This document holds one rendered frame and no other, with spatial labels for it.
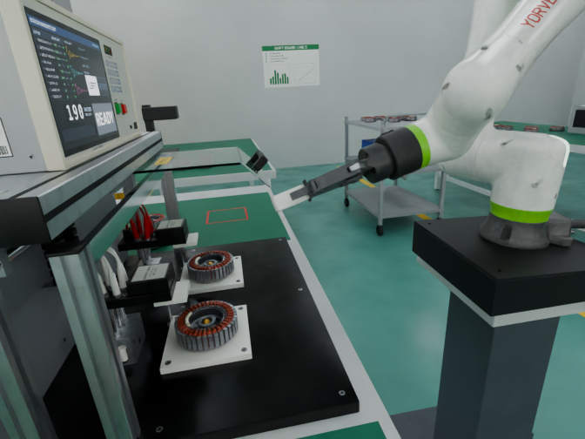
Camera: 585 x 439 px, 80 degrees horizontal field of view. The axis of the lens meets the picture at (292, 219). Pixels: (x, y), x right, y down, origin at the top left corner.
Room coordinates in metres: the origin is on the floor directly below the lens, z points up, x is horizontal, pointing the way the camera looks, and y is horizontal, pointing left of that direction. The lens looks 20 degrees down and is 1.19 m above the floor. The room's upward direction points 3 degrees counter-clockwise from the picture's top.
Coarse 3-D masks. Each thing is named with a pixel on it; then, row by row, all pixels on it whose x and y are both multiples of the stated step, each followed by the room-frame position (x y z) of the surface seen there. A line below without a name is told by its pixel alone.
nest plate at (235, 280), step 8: (240, 256) 0.86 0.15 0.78; (240, 264) 0.81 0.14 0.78; (184, 272) 0.79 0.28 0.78; (232, 272) 0.77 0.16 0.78; (240, 272) 0.77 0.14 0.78; (192, 280) 0.74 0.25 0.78; (216, 280) 0.73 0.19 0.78; (224, 280) 0.73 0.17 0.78; (232, 280) 0.73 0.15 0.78; (240, 280) 0.73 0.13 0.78; (192, 288) 0.70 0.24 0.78; (200, 288) 0.70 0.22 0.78; (208, 288) 0.70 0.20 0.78; (216, 288) 0.71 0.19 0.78; (224, 288) 0.71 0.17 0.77
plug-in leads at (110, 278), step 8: (104, 264) 0.53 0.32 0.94; (120, 264) 0.52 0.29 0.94; (104, 272) 0.52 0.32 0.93; (112, 272) 0.49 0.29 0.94; (120, 272) 0.51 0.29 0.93; (104, 280) 0.52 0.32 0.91; (112, 280) 0.49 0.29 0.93; (120, 280) 0.51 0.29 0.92; (128, 280) 0.54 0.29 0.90; (104, 288) 0.50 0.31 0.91; (112, 288) 0.49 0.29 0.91; (120, 288) 0.51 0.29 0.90; (112, 296) 0.49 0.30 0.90; (120, 296) 0.49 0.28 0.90
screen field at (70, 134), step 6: (78, 126) 0.51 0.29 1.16; (84, 126) 0.53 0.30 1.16; (90, 126) 0.56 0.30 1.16; (66, 132) 0.47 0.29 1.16; (72, 132) 0.49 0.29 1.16; (78, 132) 0.51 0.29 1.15; (84, 132) 0.53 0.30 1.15; (90, 132) 0.55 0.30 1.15; (66, 138) 0.46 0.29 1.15; (72, 138) 0.48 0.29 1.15; (78, 138) 0.50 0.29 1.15
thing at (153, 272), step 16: (144, 272) 0.53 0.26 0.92; (160, 272) 0.52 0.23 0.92; (128, 288) 0.49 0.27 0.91; (144, 288) 0.49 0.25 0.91; (160, 288) 0.50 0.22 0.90; (176, 288) 0.54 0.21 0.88; (112, 304) 0.48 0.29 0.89; (128, 304) 0.49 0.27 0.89; (144, 304) 0.49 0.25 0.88; (160, 304) 0.50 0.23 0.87; (112, 320) 0.49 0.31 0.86
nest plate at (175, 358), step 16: (240, 320) 0.57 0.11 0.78; (240, 336) 0.52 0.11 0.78; (176, 352) 0.49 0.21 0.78; (192, 352) 0.49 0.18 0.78; (208, 352) 0.49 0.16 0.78; (224, 352) 0.48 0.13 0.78; (240, 352) 0.48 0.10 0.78; (160, 368) 0.45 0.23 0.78; (176, 368) 0.46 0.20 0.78; (192, 368) 0.46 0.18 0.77
